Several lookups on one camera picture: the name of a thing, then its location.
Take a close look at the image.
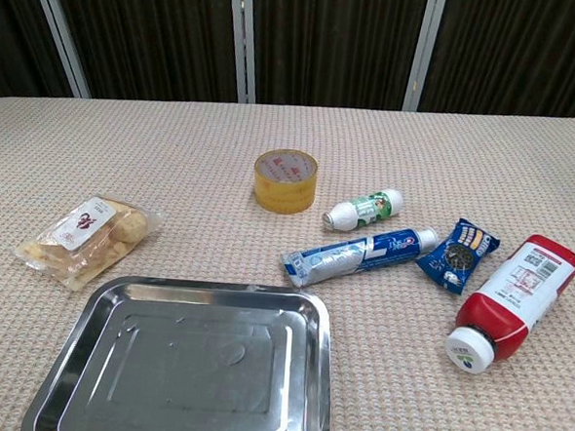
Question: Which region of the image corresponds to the yellow packing tape roll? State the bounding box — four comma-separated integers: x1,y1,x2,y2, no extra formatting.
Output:
250,146,321,216

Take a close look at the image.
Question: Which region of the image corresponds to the blue snack packet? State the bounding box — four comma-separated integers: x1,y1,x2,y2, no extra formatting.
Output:
412,215,503,298

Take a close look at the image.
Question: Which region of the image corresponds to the red white drink bottle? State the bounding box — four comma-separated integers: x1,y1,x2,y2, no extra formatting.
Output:
443,228,575,380

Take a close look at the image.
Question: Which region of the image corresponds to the small white green bottle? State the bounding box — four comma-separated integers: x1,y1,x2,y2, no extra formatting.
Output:
321,183,405,237

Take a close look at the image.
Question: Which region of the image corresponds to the blue white toothpaste tube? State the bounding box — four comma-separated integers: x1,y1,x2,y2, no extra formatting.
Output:
277,217,441,297

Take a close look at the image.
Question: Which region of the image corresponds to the clear bag of pastries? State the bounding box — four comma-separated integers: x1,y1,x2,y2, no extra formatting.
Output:
12,188,166,297

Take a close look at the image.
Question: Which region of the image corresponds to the stainless steel tray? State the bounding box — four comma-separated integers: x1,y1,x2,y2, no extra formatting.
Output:
19,269,340,431

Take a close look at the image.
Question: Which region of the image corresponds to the beige woven tablecloth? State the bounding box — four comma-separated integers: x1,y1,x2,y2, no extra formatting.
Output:
0,80,575,431

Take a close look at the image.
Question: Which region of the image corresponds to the grey metal partition post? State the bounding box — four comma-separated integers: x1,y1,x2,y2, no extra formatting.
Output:
402,0,449,114
223,0,263,104
19,0,97,99

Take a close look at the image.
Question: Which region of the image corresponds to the dark ribbed partition panel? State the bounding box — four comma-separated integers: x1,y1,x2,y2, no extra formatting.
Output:
0,0,575,137

